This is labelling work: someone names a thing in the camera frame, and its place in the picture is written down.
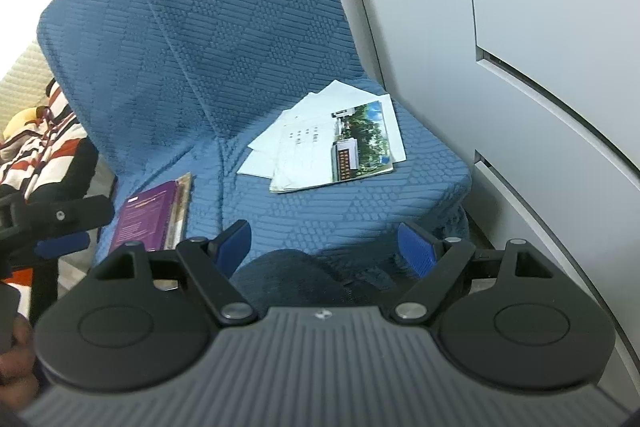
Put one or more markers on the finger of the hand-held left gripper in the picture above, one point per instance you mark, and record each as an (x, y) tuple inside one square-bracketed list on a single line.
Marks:
[(62, 245)]

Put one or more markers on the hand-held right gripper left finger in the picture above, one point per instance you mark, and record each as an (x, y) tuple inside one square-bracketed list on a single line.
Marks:
[(235, 244)]

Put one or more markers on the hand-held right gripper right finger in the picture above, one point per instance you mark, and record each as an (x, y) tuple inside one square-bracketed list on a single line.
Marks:
[(417, 249)]

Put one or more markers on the purple book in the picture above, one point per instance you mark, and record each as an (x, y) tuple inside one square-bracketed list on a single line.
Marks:
[(145, 217)]

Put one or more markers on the photo cover booklet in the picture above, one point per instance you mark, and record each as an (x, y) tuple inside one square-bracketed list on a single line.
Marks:
[(360, 137)]

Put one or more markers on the person's left hand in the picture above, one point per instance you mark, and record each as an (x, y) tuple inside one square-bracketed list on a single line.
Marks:
[(17, 372)]

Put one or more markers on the striped knit blanket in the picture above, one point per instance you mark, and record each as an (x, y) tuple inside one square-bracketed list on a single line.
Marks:
[(30, 157)]

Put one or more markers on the yellow plush toy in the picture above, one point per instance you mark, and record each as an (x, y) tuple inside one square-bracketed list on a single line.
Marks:
[(22, 119)]

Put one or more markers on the beige ribbed cushion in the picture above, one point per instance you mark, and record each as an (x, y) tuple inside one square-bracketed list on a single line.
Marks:
[(25, 82)]

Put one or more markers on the blue quilted sofa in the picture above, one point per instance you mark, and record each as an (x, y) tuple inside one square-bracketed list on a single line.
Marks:
[(225, 32)]

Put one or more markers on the white panelled wardrobe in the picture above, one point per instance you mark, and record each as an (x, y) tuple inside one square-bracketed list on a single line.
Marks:
[(550, 7)]

